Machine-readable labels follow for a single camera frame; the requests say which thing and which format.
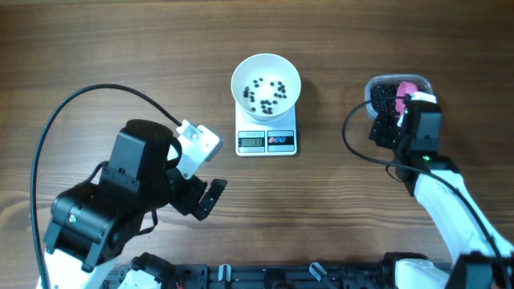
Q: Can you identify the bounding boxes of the pink measuring scoop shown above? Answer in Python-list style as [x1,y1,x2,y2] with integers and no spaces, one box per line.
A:
[394,81,418,116]

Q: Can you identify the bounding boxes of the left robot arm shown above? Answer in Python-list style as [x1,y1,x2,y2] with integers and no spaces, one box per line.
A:
[38,120,227,288]

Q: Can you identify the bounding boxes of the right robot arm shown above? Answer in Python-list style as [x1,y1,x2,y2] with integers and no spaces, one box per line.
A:
[387,100,513,288]

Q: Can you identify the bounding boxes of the white digital kitchen scale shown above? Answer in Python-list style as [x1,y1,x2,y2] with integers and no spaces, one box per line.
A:
[235,104,298,157]

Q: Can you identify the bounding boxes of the black beans in bowl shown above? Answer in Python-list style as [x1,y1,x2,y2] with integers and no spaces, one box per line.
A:
[239,78,292,116]

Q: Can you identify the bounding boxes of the white bowl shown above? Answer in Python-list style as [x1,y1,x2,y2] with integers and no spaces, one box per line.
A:
[230,53,302,121]

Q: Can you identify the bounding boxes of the clear plastic container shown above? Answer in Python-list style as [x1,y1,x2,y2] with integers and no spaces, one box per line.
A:
[364,74,434,121]

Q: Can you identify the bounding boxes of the right black cable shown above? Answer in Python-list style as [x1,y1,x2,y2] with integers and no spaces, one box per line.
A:
[341,96,503,274]

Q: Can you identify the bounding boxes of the black cable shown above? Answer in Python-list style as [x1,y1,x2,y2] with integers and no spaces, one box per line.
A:
[341,96,503,274]
[30,83,184,289]

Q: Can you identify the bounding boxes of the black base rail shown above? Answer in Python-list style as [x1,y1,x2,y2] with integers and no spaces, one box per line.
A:
[100,250,455,289]

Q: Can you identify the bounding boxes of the left black cable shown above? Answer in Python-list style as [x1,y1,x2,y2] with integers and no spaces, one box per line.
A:
[30,83,184,289]

